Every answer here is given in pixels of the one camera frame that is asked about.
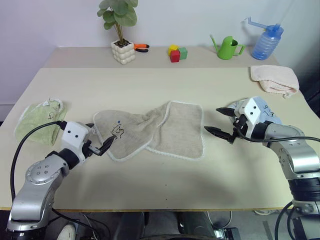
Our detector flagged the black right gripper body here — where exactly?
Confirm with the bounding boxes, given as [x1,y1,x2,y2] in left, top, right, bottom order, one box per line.
[230,113,254,141]

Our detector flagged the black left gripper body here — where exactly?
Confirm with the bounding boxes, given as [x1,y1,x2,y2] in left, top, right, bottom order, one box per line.
[83,139,104,158]

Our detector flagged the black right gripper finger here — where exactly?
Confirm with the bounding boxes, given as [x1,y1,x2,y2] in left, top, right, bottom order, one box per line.
[204,126,236,145]
[215,107,236,118]

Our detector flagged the beige towel with white trim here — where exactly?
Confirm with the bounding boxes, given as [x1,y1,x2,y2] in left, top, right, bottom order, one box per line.
[92,100,206,163]

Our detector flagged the light blue cloth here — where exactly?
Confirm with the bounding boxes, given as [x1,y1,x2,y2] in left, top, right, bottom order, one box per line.
[226,96,284,126]

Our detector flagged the green cloth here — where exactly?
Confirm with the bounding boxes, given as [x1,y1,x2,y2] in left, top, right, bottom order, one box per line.
[13,97,68,147]

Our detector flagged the pink cloth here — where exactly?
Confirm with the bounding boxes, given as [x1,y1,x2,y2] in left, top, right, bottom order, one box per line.
[250,64,300,99]

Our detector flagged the green watering can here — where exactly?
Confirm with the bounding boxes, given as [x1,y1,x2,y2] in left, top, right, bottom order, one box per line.
[209,34,247,61]

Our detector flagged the green toy block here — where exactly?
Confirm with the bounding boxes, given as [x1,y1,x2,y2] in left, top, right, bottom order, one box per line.
[178,46,189,61]

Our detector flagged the red toy block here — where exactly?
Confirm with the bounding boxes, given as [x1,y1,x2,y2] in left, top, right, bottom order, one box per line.
[170,49,181,64]

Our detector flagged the blue plastic spray bottle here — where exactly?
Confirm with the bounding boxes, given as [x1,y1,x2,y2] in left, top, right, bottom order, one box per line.
[240,15,285,61]

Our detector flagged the white bubble plant pot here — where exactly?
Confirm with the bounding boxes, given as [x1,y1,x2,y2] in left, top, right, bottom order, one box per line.
[110,39,137,66]

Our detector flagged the yellow toy block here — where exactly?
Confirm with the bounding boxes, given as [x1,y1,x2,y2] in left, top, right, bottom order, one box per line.
[168,44,180,57]

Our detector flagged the white rounded shoe shape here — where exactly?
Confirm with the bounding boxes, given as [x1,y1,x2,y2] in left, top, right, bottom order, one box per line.
[55,222,77,240]

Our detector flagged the dark rounded shape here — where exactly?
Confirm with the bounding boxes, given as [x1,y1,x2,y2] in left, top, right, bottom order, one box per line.
[174,211,218,240]

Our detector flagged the green leafy plant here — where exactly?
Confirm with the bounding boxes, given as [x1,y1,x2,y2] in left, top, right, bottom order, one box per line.
[96,0,139,47]

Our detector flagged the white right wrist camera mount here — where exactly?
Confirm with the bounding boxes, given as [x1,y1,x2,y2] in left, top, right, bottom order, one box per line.
[239,97,264,131]

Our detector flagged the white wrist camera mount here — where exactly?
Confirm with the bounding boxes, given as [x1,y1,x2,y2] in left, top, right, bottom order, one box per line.
[239,97,264,131]
[60,121,92,164]

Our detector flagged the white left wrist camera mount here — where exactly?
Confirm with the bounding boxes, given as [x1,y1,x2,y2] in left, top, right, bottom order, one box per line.
[60,121,92,164]

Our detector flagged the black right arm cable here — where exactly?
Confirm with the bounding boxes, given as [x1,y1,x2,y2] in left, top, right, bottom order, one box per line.
[233,124,320,144]

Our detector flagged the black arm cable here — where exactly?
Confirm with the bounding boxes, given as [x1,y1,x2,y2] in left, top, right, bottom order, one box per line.
[233,124,320,144]
[9,120,68,202]

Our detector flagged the black cable under table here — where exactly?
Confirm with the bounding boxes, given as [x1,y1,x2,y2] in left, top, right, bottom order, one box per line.
[51,207,106,240]

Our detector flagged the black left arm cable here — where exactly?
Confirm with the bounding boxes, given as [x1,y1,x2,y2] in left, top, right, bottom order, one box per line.
[9,120,68,202]

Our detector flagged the white cable under table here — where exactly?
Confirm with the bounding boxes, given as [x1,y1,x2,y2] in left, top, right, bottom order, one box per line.
[253,209,280,216]

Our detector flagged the orange handled pliers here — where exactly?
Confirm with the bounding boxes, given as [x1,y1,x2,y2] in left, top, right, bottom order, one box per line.
[133,42,151,54]

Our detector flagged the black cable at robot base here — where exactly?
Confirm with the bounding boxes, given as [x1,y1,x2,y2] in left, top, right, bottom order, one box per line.
[274,200,302,240]

